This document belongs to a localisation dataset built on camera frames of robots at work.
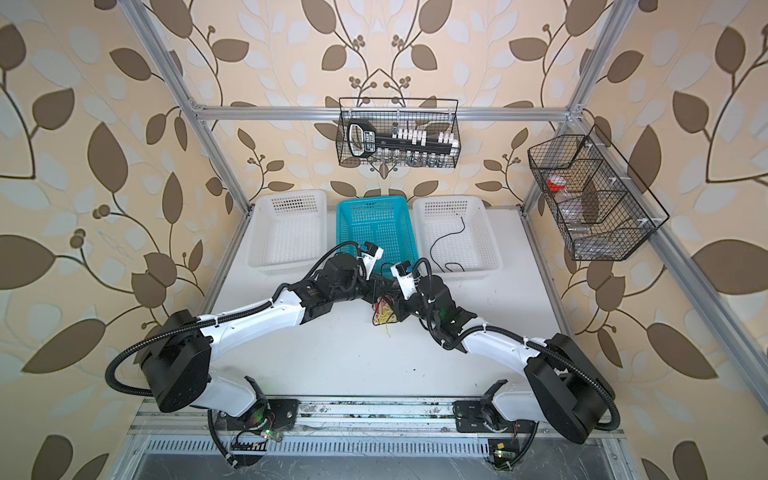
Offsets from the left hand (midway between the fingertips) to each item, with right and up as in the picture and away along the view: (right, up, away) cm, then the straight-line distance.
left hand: (396, 281), depth 79 cm
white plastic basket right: (+23, +13, +33) cm, 42 cm away
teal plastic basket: (-5, +18, +37) cm, 41 cm away
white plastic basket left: (-41, +14, +34) cm, 55 cm away
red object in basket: (+44, +27, +2) cm, 51 cm away
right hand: (-3, -4, +3) cm, 6 cm away
